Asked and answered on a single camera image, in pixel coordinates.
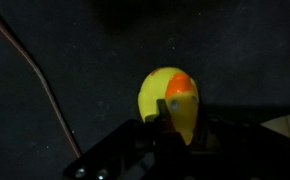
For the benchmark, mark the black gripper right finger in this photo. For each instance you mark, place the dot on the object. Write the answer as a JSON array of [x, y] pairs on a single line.
[[203, 137]]

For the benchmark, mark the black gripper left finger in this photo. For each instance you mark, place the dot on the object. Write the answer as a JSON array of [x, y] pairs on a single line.
[[161, 120]]

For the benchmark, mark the yellow rubber duck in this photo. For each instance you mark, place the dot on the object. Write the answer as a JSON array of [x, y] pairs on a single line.
[[179, 91]]

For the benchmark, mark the black desk mat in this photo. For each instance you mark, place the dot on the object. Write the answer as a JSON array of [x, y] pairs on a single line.
[[78, 65]]

